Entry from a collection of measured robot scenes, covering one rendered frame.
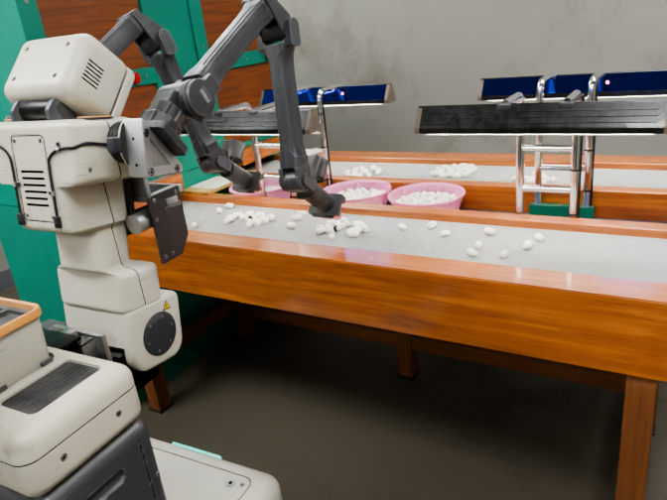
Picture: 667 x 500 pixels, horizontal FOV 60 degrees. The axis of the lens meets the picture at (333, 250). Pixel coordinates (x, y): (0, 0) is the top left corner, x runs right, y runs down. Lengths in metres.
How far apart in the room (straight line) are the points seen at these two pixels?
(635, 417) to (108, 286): 1.20
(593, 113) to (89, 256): 1.20
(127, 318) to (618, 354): 1.07
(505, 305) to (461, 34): 2.20
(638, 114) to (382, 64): 2.21
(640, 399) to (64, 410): 1.16
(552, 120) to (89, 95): 1.06
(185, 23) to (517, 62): 1.70
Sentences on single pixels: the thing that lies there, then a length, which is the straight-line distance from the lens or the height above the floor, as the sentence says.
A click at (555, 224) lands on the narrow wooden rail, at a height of 0.76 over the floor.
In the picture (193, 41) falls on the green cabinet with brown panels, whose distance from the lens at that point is 2.62.
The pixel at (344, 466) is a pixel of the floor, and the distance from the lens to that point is 2.04.
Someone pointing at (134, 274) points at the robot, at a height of 0.89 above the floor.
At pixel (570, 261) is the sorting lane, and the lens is 1.56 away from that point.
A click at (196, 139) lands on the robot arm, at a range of 1.82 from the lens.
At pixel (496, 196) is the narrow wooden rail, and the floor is 0.73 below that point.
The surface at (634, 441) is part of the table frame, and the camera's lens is 1.54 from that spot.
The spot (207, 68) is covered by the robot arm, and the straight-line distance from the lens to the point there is 1.32.
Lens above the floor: 1.36
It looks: 21 degrees down
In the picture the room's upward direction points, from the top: 7 degrees counter-clockwise
